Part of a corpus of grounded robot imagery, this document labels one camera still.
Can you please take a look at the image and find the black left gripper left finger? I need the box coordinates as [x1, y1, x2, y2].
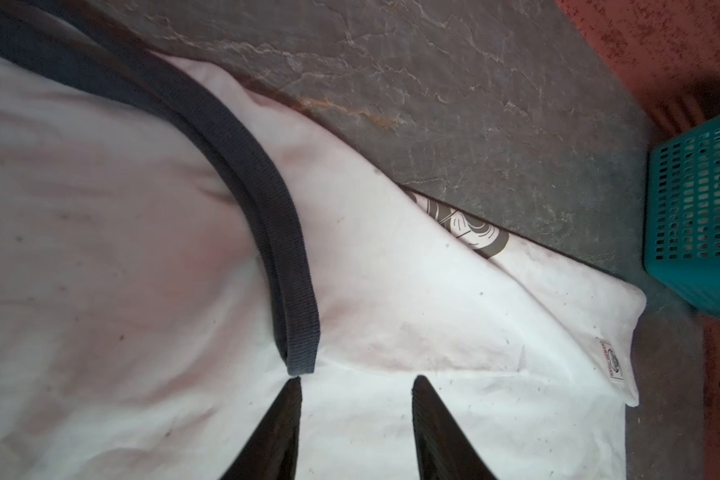
[220, 377, 302, 480]

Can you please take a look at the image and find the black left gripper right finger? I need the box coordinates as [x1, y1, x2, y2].
[412, 375, 497, 480]

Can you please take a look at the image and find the white tank top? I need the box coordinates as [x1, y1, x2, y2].
[0, 1, 646, 479]

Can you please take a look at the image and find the teal plastic basket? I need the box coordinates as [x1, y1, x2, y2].
[643, 115, 720, 319]

